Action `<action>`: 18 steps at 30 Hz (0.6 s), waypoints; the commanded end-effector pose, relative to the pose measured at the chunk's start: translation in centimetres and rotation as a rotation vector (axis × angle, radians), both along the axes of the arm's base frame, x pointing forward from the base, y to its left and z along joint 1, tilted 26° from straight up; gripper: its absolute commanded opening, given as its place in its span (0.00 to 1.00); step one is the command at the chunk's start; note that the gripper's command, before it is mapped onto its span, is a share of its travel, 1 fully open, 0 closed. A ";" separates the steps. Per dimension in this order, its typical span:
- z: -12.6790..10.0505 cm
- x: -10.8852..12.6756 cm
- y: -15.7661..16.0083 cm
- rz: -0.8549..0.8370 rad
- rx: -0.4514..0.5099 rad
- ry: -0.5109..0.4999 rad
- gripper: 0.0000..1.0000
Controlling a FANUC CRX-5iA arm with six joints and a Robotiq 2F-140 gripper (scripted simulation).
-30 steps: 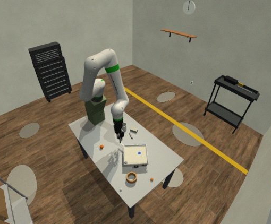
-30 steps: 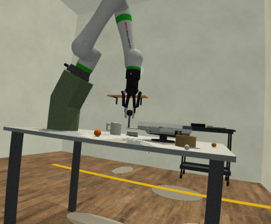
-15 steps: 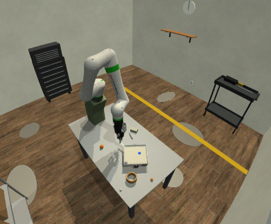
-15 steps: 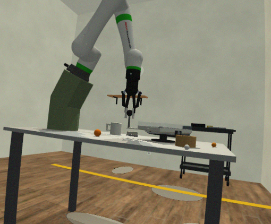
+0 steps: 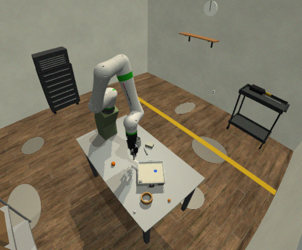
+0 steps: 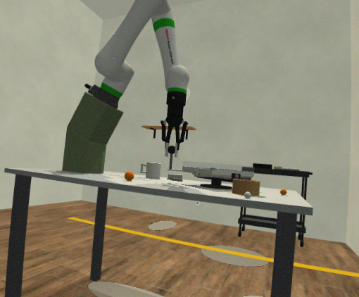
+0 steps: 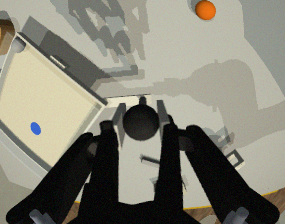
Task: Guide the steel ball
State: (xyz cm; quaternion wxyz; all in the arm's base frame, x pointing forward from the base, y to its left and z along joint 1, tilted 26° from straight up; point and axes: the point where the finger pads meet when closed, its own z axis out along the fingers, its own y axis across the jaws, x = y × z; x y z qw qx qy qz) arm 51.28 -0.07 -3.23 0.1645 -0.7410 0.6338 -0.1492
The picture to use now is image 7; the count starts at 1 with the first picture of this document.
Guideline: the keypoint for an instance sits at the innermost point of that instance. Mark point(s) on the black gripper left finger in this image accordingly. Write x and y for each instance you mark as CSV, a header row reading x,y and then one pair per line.
x,y
52,199

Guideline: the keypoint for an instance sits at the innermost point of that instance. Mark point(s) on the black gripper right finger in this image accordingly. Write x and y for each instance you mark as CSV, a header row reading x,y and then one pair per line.
x,y
232,200

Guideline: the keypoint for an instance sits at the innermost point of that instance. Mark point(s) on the orange ball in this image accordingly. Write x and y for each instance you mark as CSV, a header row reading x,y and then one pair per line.
x,y
205,9

